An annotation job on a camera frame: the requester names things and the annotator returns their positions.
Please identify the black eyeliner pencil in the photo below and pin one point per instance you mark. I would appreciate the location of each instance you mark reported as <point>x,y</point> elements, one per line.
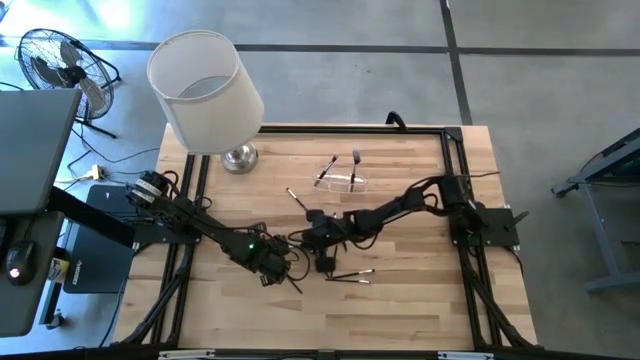
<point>355,273</point>

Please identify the thin black makeup brush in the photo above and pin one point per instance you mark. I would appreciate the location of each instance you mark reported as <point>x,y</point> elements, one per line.
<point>335,252</point>
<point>350,280</point>
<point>296,198</point>
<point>297,288</point>
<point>325,171</point>

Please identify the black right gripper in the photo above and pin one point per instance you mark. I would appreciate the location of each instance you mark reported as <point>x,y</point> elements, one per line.
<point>325,235</point>

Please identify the clear acrylic brush holder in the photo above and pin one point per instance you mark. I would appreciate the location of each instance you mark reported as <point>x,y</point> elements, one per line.
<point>340,189</point>

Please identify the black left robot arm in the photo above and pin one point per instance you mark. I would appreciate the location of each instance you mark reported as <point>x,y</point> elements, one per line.
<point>210,230</point>

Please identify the black floor fan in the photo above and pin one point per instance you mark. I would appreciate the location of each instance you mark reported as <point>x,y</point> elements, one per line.
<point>70,75</point>

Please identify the black computer mouse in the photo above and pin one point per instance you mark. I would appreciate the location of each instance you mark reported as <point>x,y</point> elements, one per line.
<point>20,257</point>

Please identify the white table edge bracket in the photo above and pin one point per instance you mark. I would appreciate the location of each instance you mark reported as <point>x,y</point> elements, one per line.
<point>186,354</point>
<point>465,355</point>

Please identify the white shade silver table lamp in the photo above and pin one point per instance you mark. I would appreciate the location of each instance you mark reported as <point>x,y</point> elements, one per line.
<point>215,115</point>

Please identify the black Husky case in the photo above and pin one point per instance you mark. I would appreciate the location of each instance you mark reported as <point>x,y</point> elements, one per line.
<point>100,270</point>

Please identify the grey metal table frame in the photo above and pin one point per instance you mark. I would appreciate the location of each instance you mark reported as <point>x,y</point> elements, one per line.
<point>597,232</point>

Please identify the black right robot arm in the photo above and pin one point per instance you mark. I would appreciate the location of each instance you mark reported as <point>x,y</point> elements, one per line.
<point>390,210</point>

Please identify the beige power plug adapter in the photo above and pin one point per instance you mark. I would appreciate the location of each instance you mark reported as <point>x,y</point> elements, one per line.
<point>96,173</point>

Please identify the yellow black label tag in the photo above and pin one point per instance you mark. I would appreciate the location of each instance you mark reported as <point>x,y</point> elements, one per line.
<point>60,270</point>

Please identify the black clamp lever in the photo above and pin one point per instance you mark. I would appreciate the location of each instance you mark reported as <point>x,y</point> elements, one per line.
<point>517,220</point>

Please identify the black aluminium table frame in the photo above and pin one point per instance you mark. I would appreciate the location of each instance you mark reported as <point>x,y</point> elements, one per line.
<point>325,129</point>

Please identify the black diagonal beam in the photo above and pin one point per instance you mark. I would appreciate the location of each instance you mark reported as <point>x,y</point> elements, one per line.
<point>90,216</point>

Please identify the dark grey desk surface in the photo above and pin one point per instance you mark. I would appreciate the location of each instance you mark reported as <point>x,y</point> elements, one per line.
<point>25,310</point>

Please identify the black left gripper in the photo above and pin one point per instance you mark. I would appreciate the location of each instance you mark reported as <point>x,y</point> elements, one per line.
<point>275,262</point>

